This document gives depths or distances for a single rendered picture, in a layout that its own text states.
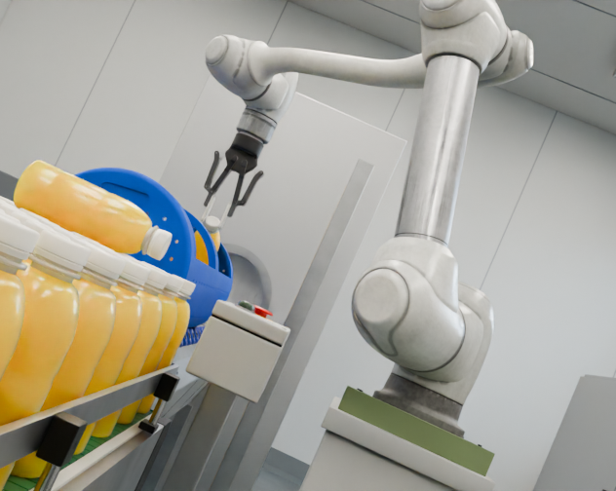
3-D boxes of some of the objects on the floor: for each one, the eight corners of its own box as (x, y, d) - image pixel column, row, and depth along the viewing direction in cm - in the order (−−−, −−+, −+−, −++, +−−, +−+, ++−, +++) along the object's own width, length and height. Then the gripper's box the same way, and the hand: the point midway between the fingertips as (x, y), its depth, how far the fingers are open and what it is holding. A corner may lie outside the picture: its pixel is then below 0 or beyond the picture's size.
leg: (128, 551, 334) (195, 405, 339) (125, 555, 328) (193, 407, 333) (115, 546, 334) (181, 399, 339) (111, 549, 328) (179, 400, 333)
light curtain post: (166, 629, 279) (373, 169, 293) (163, 636, 273) (374, 165, 287) (149, 622, 280) (357, 161, 294) (146, 628, 274) (358, 158, 288)
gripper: (282, 154, 212) (243, 240, 210) (221, 128, 212) (181, 212, 210) (281, 148, 204) (241, 237, 202) (218, 121, 205) (177, 208, 203)
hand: (216, 212), depth 206 cm, fingers closed on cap, 4 cm apart
